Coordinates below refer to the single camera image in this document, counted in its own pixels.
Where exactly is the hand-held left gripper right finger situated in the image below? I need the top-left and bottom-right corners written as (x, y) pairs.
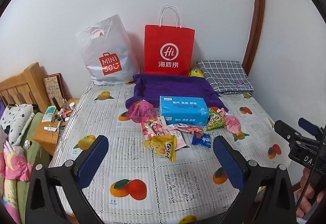
top-left (213, 135), bottom-right (298, 224)

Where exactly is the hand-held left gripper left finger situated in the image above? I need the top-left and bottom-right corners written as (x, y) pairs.
top-left (25, 134), bottom-right (109, 224)

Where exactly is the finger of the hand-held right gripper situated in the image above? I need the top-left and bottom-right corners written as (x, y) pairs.
top-left (298, 118), bottom-right (322, 138)
top-left (274, 120), bottom-right (303, 144)

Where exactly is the blue snack packet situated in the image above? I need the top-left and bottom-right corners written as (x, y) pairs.
top-left (191, 132), bottom-right (212, 148)

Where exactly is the pink crinkled snack bag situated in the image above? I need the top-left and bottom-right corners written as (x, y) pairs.
top-left (224, 115), bottom-right (243, 135)

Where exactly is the red snack packet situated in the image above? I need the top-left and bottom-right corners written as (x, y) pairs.
top-left (210, 107), bottom-right (228, 116)

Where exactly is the pink bear print stick packet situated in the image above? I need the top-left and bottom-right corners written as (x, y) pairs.
top-left (167, 123), bottom-right (204, 135)

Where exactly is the magenta candy bag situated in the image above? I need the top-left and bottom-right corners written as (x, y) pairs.
top-left (127, 99), bottom-right (158, 124)

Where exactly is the pink strawberry print packet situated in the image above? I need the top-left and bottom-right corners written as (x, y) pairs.
top-left (141, 118), bottom-right (176, 141)

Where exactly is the person's right hand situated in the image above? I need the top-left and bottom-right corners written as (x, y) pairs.
top-left (296, 167), bottom-right (326, 218)

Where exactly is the pale pink snack packet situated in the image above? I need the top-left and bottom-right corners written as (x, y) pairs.
top-left (168, 130), bottom-right (190, 150)

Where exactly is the wooden nightstand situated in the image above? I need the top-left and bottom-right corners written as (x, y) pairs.
top-left (33, 98), bottom-right (80, 156)

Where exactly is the teal white box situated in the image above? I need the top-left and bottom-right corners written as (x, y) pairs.
top-left (41, 106), bottom-right (57, 123)

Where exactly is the green bedsheet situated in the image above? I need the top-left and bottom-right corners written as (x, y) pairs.
top-left (0, 111), bottom-right (51, 224)

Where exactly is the blue tissue pack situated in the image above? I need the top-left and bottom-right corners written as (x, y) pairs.
top-left (159, 95), bottom-right (210, 126)

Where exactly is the grey checked folded cloth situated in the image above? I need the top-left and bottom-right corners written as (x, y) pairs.
top-left (197, 60), bottom-right (254, 95)

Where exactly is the pink star print blanket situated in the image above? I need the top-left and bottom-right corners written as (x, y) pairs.
top-left (0, 143), bottom-right (33, 224)

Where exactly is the white black spotted pillow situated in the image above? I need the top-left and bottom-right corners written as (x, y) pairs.
top-left (0, 104), bottom-right (36, 145)

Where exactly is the purple towel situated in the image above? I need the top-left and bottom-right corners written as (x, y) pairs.
top-left (125, 73), bottom-right (229, 113)

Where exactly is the yellow green snack packet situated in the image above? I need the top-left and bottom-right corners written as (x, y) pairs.
top-left (188, 68), bottom-right (204, 78)

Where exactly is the wooden headboard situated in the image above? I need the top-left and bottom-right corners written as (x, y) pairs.
top-left (0, 62), bottom-right (51, 113)

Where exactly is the white plastic shopping bag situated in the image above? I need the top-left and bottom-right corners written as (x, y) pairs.
top-left (75, 14), bottom-right (140, 86)

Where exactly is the red paper bag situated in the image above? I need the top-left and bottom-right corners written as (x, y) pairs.
top-left (144, 5), bottom-right (195, 76)

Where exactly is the black cable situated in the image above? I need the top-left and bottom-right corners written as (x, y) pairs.
top-left (295, 126), bottom-right (326, 214)

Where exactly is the brown wooden door frame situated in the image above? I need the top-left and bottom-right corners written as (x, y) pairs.
top-left (242, 0), bottom-right (267, 72)

